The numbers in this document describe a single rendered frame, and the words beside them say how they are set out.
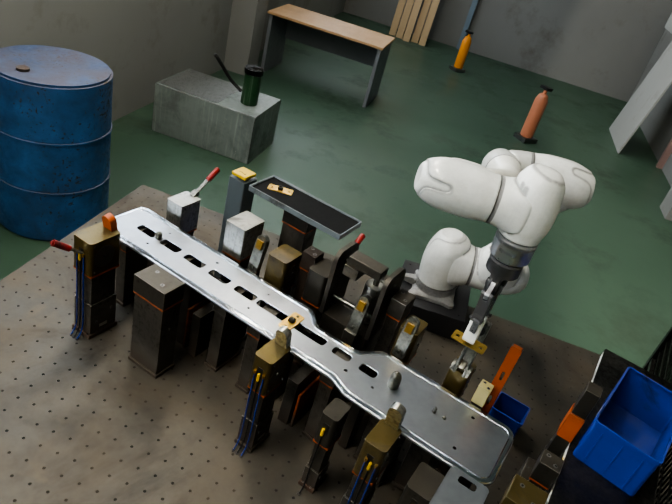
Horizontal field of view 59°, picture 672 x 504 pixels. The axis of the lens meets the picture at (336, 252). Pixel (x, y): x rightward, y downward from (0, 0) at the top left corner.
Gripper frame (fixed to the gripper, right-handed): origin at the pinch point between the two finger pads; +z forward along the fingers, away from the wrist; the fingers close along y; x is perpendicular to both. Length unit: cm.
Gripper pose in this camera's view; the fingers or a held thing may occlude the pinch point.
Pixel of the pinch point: (474, 328)
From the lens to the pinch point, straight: 144.3
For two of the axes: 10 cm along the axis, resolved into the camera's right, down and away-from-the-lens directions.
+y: -5.2, 3.6, -7.7
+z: -2.3, 8.2, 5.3
